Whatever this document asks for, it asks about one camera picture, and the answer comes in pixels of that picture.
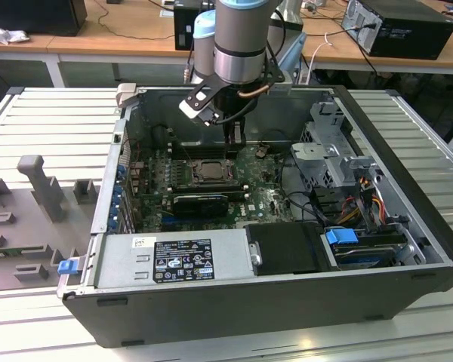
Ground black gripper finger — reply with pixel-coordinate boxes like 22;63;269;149
224;124;247;160

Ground silver CPU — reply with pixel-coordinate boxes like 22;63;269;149
200;161;228;179

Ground metal socket cover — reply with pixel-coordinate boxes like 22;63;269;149
193;158;236;185

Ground black RAM slot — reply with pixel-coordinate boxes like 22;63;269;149
171;140;228;159
168;179;250;201

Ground green motherboard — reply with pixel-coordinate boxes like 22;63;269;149
130;145;310;233

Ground black graphics card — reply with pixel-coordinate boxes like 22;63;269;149
172;194;230;219

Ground silver drive cage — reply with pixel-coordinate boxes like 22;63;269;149
290;100;382;189

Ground pale blue teach pendant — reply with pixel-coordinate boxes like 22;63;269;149
279;32;307;86

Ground small black box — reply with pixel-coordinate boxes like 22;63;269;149
173;0;197;52

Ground grey case latch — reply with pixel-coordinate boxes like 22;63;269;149
115;83;137;110

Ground black plastic shroud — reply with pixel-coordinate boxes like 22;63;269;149
245;221;328;276

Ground wooden desk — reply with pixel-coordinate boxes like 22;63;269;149
0;0;197;90
300;0;453;76

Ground hard disk in blue carrier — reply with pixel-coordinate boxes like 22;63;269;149
323;227;398;271

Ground silver power supply unit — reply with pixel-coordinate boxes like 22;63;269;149
94;229;256;290

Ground black open PC case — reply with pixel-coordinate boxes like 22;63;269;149
56;83;453;350

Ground black desktop computer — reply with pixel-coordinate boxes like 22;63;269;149
341;0;453;60

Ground blue power supply latch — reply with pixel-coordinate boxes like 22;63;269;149
57;259;79;275

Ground black computer tower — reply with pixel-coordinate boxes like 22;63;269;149
0;0;88;38

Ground grey parts rack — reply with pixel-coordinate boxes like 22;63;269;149
0;154;103;293

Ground crumpled white paper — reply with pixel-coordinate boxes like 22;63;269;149
0;20;31;46

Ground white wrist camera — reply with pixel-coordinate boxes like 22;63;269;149
178;88;218;125

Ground white cable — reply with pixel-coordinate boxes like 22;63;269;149
297;32;335;84

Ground yellow and red wires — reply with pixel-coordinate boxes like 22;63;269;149
337;176;386;227

